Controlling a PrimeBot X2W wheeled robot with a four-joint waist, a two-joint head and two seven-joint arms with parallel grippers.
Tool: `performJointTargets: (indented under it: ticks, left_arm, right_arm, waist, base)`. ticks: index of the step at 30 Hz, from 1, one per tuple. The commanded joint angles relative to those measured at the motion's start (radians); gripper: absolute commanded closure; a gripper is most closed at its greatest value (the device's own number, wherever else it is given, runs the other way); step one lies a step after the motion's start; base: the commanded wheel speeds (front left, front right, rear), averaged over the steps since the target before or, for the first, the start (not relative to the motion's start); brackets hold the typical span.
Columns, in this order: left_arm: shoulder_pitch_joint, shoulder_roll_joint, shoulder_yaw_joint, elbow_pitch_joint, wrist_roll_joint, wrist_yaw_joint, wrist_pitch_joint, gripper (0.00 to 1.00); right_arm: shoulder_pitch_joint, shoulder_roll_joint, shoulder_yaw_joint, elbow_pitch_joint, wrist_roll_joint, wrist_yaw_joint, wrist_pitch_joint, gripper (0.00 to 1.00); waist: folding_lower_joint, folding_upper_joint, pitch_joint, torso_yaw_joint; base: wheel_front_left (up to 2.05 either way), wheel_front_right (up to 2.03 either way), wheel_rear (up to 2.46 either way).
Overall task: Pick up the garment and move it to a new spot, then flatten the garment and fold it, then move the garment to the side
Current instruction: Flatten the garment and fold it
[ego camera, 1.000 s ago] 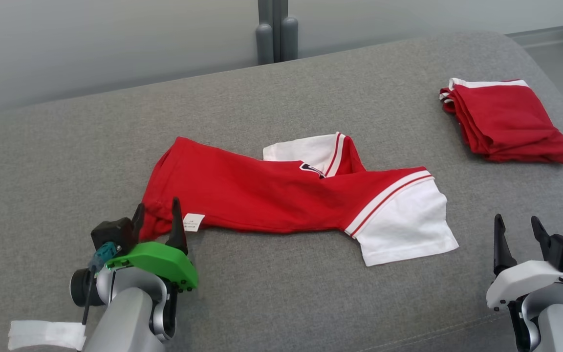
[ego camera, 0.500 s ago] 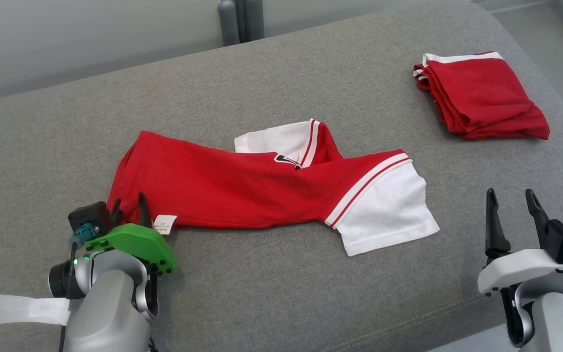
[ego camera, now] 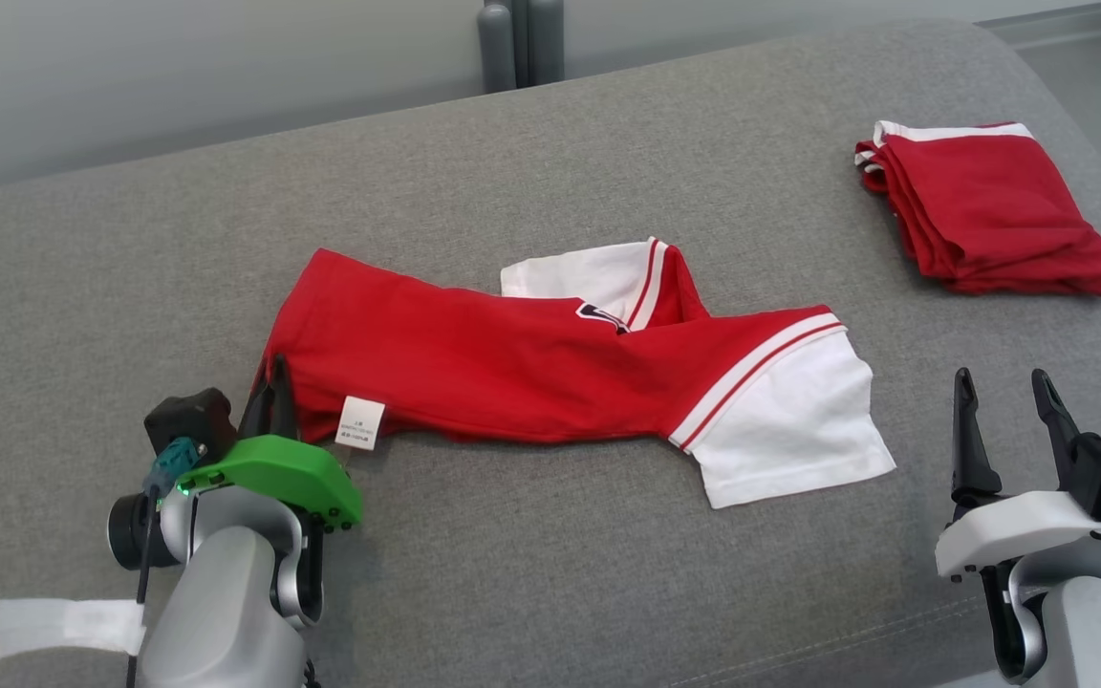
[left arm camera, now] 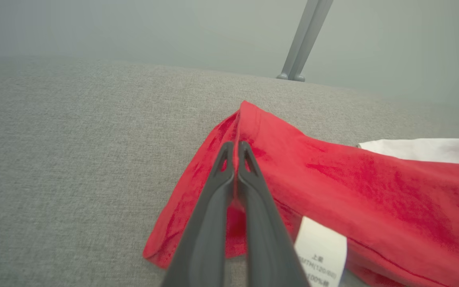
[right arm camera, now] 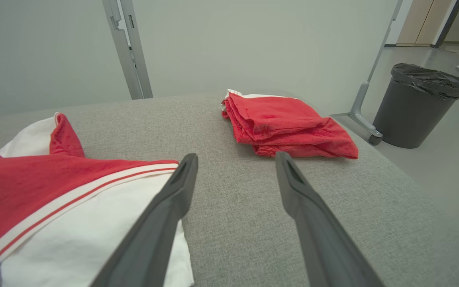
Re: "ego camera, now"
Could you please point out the red Bulls 23 shorts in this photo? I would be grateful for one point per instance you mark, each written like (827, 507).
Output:
(990, 210)

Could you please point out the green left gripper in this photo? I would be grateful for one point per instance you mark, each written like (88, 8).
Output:
(292, 473)

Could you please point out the red and white jersey shirt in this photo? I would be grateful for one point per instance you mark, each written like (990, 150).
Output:
(512, 373)

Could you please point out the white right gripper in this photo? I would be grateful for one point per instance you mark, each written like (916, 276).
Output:
(1019, 530)

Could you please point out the grey fabric sofa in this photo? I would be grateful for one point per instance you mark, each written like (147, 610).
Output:
(512, 592)

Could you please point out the grey rounded posts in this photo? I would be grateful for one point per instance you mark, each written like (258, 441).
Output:
(522, 38)

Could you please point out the white tape label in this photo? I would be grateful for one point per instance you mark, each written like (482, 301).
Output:
(63, 626)

